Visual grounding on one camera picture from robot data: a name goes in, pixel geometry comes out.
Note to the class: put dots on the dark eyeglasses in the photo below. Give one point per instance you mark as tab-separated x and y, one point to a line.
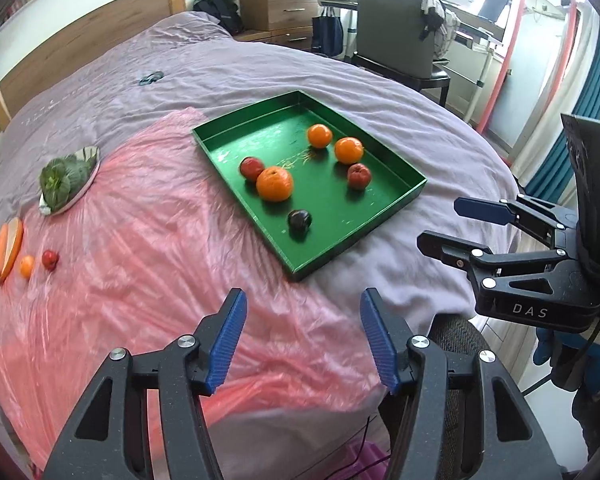
145	81

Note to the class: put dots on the person's right hand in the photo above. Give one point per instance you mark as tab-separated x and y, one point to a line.
544	347

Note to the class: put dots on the green tray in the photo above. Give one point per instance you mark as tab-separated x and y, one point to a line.
260	130

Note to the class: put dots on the orange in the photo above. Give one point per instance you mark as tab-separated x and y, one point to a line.
319	136
349	150
275	185
26	266

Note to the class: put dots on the pink plastic sheet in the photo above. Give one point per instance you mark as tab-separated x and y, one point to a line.
155	260

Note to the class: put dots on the small red apple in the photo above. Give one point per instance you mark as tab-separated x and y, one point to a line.
358	175
251	168
50	259

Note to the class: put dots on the dark monitor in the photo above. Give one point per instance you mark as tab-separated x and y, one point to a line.
495	5

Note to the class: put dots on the person's right forearm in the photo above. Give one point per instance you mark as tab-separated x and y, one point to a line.
595	425

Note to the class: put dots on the grey chair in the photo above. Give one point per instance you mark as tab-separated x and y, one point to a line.
390	25

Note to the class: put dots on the orange-rimmed plate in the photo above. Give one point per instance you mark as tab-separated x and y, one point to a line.
15	240

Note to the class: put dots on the green bok choy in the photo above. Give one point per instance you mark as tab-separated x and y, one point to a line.
62	180

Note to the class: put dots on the grey jacket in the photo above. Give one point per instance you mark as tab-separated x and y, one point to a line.
440	15

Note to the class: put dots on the dark plum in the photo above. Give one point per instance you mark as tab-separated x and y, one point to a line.
299	222

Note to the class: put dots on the navy tote bag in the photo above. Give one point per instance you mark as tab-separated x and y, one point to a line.
327	30

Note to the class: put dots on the black backpack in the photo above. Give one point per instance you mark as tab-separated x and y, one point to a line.
220	10

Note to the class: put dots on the wooden headboard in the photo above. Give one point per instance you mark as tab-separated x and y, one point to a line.
80	40

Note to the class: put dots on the teal curtain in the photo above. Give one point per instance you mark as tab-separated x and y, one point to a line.
590	95

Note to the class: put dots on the wooden drawer cabinet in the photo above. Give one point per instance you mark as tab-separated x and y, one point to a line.
275	5

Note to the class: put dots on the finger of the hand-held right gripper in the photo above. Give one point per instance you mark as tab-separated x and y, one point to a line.
450	250
480	208

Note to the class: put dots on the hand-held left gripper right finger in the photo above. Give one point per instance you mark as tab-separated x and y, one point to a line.
380	345

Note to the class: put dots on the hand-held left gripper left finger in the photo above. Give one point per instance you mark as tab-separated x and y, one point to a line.
225	345

